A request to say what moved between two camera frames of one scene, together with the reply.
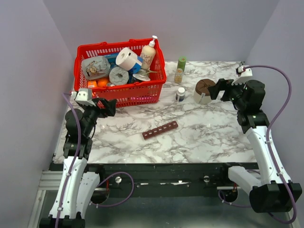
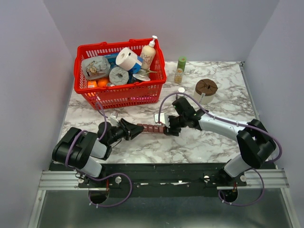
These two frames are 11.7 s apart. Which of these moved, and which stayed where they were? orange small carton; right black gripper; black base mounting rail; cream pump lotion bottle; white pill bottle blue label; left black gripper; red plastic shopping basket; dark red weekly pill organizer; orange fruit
Moved: left black gripper; dark red weekly pill organizer; right black gripper
Stayed: orange fruit; black base mounting rail; white pill bottle blue label; red plastic shopping basket; cream pump lotion bottle; orange small carton
